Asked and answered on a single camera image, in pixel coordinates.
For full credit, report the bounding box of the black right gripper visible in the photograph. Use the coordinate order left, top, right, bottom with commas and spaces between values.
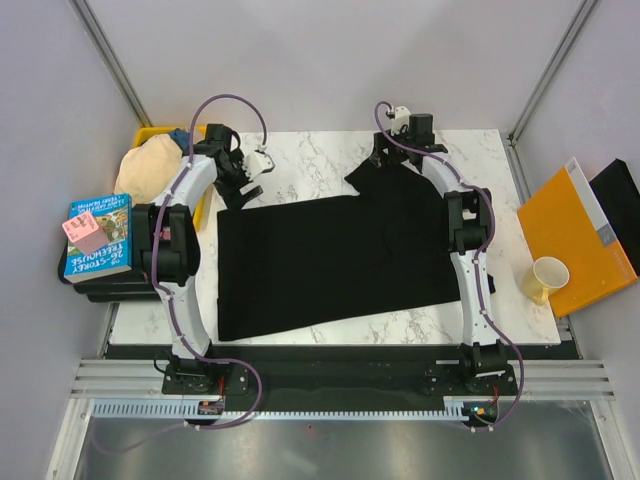
368, 126, 413, 169

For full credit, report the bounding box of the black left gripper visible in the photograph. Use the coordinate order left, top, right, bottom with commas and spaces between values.
213, 149, 263, 212

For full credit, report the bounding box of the black t shirt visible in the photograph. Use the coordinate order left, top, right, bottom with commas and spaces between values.
216, 149, 499, 344

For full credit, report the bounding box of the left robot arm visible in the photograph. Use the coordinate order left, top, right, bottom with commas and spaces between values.
131, 124, 274, 393

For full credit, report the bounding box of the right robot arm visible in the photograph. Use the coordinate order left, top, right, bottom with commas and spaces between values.
370, 101, 507, 394

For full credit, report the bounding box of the blue t shirt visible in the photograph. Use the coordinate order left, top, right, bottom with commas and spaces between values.
167, 128, 189, 151

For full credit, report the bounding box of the yellow plastic bin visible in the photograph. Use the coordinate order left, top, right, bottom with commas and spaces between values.
132, 126, 209, 232

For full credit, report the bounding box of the blue paperback book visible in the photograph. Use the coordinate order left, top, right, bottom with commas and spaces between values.
62, 194, 133, 284

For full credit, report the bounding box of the pink cube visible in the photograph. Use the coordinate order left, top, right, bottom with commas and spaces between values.
62, 211, 109, 256

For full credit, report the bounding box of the orange folder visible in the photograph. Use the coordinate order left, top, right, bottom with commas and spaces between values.
517, 158, 638, 317

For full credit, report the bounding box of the yellow mug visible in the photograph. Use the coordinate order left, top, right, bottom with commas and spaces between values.
521, 256, 570, 305

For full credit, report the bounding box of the black box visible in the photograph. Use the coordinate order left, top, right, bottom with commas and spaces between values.
589, 159, 639, 276

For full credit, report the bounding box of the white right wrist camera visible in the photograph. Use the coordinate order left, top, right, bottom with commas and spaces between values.
385, 106, 411, 136

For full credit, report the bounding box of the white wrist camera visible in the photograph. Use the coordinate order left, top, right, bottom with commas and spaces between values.
385, 106, 411, 136
242, 150, 275, 181

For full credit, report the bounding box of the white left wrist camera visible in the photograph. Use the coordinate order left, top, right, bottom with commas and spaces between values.
242, 150, 275, 181

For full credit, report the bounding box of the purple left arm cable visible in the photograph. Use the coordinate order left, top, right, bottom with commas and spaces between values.
89, 94, 269, 456

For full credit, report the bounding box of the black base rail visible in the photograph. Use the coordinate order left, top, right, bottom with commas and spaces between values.
106, 341, 579, 405

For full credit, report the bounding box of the white slotted cable duct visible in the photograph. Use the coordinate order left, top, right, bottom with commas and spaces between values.
91, 392, 495, 422

